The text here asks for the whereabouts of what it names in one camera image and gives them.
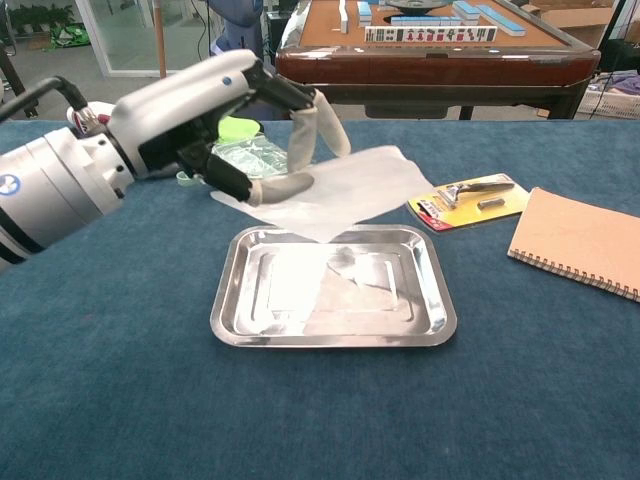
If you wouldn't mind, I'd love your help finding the blue felt table cover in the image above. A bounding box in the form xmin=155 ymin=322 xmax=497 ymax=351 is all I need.
xmin=0 ymin=119 xmax=640 ymax=480

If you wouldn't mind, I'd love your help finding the red and white bottle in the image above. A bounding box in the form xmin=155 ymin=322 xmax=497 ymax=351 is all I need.
xmin=66 ymin=101 xmax=115 ymax=139

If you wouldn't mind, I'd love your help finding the black tripod stand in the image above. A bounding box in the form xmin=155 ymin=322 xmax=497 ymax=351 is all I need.
xmin=0 ymin=39 xmax=40 ymax=120

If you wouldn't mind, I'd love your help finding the green microfiber cloth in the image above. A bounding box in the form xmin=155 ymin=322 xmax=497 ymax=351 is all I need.
xmin=218 ymin=115 xmax=265 ymax=142

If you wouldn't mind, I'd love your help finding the tan spiral notebook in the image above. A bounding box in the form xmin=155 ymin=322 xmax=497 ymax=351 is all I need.
xmin=506 ymin=186 xmax=640 ymax=304

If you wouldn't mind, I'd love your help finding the stainless steel tray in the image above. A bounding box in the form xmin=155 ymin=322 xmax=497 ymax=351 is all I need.
xmin=209 ymin=224 xmax=459 ymax=349

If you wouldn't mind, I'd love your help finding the white paper sheet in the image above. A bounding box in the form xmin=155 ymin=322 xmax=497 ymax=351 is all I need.
xmin=209 ymin=144 xmax=436 ymax=245

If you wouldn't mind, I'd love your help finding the face-up mahjong tile row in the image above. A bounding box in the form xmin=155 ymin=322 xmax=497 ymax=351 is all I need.
xmin=364 ymin=24 xmax=499 ymax=44

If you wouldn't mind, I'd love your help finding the blue mahjong tile row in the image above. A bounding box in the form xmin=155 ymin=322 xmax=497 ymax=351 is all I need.
xmin=452 ymin=0 xmax=482 ymax=22
xmin=477 ymin=3 xmax=527 ymax=37
xmin=390 ymin=14 xmax=464 ymax=27

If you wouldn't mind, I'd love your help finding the razor in yellow blister pack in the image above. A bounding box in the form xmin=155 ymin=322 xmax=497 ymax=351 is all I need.
xmin=405 ymin=172 xmax=532 ymax=234

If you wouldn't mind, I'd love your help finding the upright wooden pole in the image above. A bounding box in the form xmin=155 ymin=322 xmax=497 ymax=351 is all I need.
xmin=152 ymin=0 xmax=168 ymax=80

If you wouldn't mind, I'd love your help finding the brown mahjong table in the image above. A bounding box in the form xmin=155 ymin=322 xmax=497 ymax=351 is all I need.
xmin=274 ymin=0 xmax=602 ymax=121

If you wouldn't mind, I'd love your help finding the blue machine base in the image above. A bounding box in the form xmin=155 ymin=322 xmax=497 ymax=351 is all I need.
xmin=207 ymin=0 xmax=269 ymax=57

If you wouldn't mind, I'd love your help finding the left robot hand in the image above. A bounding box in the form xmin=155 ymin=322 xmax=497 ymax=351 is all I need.
xmin=107 ymin=48 xmax=352 ymax=208

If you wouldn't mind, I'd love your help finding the white plastic basket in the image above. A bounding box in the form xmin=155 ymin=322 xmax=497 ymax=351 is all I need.
xmin=574 ymin=74 xmax=640 ymax=121

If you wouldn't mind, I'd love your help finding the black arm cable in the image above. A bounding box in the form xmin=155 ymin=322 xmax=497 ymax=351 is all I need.
xmin=0 ymin=75 xmax=90 ymax=124

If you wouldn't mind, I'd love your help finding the green bag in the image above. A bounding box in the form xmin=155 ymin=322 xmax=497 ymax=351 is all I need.
xmin=48 ymin=22 xmax=92 ymax=50

